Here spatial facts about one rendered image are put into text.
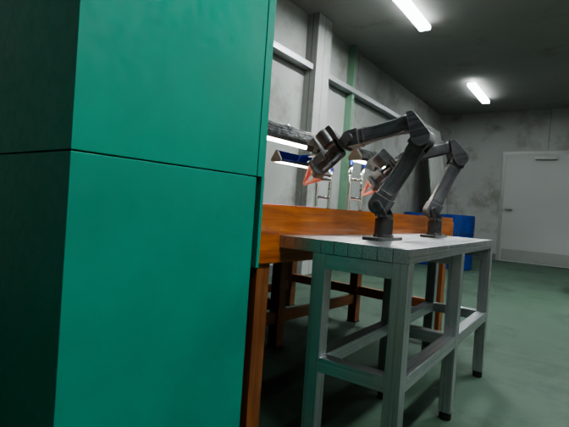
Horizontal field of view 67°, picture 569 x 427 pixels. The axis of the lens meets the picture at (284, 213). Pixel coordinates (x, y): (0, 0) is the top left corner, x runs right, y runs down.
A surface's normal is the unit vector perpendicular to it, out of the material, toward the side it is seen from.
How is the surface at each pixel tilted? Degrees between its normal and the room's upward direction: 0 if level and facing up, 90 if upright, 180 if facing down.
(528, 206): 90
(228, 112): 90
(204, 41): 90
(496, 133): 90
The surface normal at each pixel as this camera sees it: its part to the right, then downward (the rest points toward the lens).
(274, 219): 0.77, 0.07
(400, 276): -0.58, -0.03
